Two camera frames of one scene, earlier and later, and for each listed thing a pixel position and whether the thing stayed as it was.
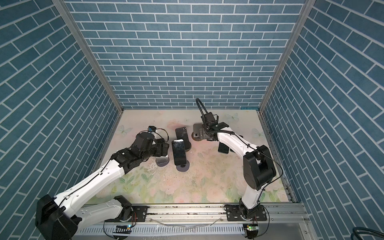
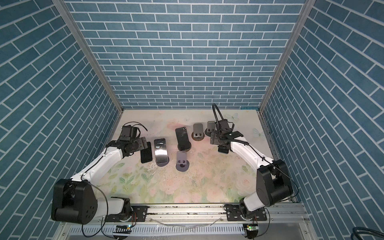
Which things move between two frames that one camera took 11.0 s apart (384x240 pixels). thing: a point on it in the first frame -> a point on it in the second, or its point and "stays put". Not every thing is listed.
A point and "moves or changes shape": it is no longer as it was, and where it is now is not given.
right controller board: [252, 230] stays put
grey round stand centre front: [183, 167] stays put
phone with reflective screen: [223, 148] stays put
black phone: [179, 152] moves or changes shape
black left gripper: [159, 152] -> [142, 142]
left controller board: [125, 229] stays put
